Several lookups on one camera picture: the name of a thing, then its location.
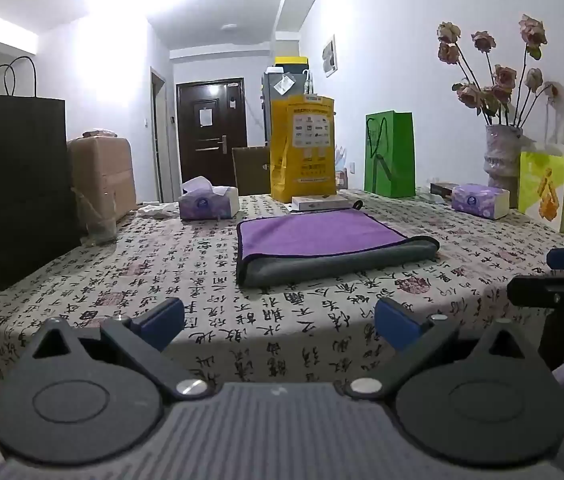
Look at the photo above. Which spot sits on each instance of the grey refrigerator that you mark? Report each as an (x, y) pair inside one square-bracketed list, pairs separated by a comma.
[(274, 105)]

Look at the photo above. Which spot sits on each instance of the green paper bag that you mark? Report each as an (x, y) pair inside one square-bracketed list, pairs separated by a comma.
[(389, 155)]

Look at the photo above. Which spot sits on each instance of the open purple tissue box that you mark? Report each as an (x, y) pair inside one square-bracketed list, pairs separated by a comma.
[(208, 201)]

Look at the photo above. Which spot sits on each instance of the wall picture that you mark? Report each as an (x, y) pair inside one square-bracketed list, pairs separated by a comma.
[(330, 55)]

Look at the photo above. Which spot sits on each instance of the yellow box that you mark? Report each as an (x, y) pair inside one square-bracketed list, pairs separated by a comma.
[(292, 60)]

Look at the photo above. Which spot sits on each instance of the wrapped flower vase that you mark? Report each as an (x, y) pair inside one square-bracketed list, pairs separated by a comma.
[(501, 160)]

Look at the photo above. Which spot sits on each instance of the purple tissue pack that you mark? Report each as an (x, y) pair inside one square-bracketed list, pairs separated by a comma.
[(479, 199)]

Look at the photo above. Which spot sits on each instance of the taped cardboard box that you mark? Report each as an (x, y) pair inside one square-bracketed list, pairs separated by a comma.
[(103, 175)]

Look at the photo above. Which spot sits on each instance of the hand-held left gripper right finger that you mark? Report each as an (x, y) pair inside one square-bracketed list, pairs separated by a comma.
[(395, 324)]

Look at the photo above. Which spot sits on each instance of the brown cardboard box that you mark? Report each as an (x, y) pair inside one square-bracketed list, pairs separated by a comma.
[(251, 169)]

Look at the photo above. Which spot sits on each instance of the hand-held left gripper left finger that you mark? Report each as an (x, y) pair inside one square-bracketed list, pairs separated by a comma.
[(164, 321)]

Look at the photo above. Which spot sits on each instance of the dark brown door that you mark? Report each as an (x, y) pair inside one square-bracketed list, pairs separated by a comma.
[(212, 132)]

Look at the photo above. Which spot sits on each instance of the yellow printed bag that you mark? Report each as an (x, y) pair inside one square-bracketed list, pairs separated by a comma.
[(303, 147)]

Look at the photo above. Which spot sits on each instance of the black paper bag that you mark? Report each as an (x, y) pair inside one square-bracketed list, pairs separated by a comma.
[(14, 190)]

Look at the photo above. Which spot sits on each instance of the printed tablecloth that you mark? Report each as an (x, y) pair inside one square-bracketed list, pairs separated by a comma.
[(242, 310)]

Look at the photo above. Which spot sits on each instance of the dried pink roses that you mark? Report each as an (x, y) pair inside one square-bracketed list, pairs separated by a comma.
[(499, 80)]

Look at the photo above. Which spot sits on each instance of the dark flat box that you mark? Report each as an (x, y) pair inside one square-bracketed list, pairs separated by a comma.
[(442, 189)]

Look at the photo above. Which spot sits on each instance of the purple and grey towel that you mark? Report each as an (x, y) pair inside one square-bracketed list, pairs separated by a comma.
[(322, 240)]

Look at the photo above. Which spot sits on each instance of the flat white box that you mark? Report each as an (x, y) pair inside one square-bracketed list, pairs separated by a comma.
[(320, 203)]

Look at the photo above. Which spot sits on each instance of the crumpled white tissue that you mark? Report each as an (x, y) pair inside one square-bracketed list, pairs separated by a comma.
[(154, 208)]

